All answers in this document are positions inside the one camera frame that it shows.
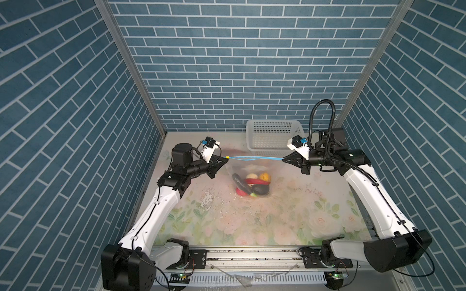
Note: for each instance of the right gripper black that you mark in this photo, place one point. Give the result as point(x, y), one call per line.
point(301, 162)

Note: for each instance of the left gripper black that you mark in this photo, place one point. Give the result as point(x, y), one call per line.
point(213, 165)

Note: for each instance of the yellow toy fruit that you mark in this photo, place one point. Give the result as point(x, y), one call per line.
point(265, 177)

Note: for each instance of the white plastic mesh basket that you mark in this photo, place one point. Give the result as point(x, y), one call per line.
point(271, 136)

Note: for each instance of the cream toy food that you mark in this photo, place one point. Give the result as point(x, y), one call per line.
point(252, 176)

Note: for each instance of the red toy chili pepper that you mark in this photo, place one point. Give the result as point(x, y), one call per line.
point(256, 181)

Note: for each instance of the clear zip top bag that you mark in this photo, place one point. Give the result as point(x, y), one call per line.
point(244, 165)

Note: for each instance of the black toy avocado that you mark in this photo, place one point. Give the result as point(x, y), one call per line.
point(260, 189)

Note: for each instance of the pink toy fruit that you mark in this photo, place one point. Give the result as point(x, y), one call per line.
point(241, 192)

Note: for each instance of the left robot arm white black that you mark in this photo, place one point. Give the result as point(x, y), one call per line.
point(131, 265)

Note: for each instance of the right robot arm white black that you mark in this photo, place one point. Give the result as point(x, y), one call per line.
point(398, 242)

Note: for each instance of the left circuit board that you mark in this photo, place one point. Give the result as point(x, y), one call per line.
point(179, 279)

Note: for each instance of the circuit board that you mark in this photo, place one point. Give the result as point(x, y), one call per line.
point(179, 279)
point(334, 276)

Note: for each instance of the right circuit board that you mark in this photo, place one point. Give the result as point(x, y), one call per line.
point(334, 276)

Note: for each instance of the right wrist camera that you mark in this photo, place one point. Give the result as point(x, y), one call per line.
point(300, 145)

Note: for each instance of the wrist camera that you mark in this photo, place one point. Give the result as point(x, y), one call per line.
point(300, 145)
point(209, 145)

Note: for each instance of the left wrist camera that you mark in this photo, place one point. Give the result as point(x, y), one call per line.
point(209, 145)

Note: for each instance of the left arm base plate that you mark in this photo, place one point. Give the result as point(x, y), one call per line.
point(194, 259)

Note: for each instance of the aluminium front rail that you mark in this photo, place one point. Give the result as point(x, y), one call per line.
point(249, 258)

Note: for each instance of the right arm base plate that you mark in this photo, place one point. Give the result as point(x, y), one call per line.
point(312, 260)

